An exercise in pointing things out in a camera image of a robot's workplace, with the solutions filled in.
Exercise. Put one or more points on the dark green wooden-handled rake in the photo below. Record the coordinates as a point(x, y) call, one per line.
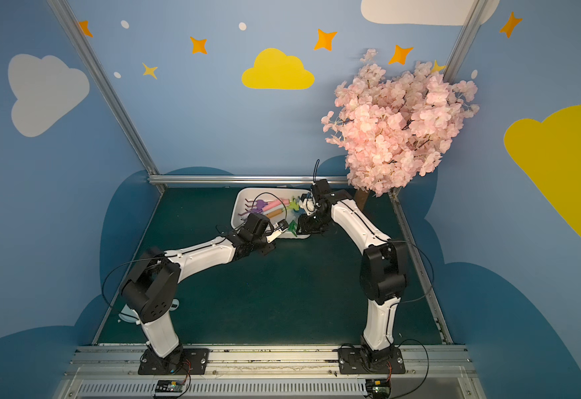
point(293, 228)

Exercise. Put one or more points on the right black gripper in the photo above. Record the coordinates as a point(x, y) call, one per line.
point(304, 224)

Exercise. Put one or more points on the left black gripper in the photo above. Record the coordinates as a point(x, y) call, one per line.
point(280, 224)

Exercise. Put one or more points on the small circuit board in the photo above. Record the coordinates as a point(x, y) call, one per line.
point(377, 389)
point(170, 386)

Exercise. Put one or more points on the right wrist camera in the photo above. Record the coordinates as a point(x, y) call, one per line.
point(308, 205)

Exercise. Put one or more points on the aluminium back frame bar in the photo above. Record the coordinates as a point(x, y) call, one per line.
point(230, 180)

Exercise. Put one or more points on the right small circuit board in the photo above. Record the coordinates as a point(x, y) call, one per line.
point(377, 389)

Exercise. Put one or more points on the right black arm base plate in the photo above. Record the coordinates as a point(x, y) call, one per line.
point(361, 360)

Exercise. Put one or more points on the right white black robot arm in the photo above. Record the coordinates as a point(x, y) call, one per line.
point(383, 270)

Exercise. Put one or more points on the lime green wooden-handled rake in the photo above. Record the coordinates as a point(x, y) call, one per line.
point(297, 205)

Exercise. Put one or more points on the aluminium front rail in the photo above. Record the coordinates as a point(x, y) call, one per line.
point(270, 371)

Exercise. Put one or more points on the white plastic storage box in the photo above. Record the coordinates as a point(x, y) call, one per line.
point(274, 215)

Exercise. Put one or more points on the left small circuit board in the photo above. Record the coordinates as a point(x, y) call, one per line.
point(170, 386)

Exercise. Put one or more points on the purple pink-handled hand rake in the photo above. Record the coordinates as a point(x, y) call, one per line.
point(270, 204)

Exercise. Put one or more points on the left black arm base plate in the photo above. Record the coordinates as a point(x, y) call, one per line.
point(181, 361)

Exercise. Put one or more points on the pink artificial blossom tree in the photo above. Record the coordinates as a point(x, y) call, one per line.
point(396, 128)

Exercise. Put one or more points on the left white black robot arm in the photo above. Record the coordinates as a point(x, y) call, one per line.
point(151, 285)

